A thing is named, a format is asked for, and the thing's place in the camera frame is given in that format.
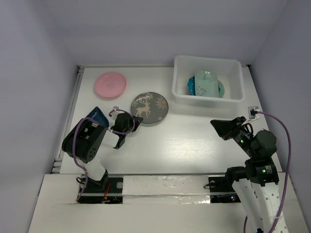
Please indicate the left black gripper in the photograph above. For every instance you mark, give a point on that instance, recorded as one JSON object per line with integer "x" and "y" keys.
{"x": 138, "y": 120}

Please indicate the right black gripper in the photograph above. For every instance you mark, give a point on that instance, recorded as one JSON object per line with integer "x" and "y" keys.
{"x": 222, "y": 126}

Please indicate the grey reindeer plate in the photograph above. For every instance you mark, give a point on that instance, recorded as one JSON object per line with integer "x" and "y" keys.
{"x": 150, "y": 106}

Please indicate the green flower round plate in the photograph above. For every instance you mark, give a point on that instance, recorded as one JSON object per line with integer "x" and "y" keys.
{"x": 221, "y": 89}

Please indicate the dark blue leaf plate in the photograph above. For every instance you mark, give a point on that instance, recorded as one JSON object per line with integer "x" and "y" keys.
{"x": 97, "y": 115}

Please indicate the green rectangular glass plate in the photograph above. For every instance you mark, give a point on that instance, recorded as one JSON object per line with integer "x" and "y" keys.
{"x": 206, "y": 84}

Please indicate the blue polka dot plate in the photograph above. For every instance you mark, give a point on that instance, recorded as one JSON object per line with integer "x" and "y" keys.
{"x": 191, "y": 86}

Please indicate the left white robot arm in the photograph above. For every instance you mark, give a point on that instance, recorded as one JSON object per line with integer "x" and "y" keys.
{"x": 85, "y": 139}

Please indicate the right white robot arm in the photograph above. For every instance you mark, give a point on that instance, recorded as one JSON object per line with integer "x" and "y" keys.
{"x": 255, "y": 183}

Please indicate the translucent plastic bin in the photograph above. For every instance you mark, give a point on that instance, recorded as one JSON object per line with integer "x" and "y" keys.
{"x": 229, "y": 73}

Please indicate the pink round plate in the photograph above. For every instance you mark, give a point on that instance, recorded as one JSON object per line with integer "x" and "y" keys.
{"x": 110, "y": 85}

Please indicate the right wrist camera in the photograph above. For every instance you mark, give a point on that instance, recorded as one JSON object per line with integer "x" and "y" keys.
{"x": 252, "y": 114}

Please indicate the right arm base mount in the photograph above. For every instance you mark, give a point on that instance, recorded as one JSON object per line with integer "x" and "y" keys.
{"x": 220, "y": 187}

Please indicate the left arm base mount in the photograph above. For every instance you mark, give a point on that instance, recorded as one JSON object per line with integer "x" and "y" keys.
{"x": 110, "y": 193}

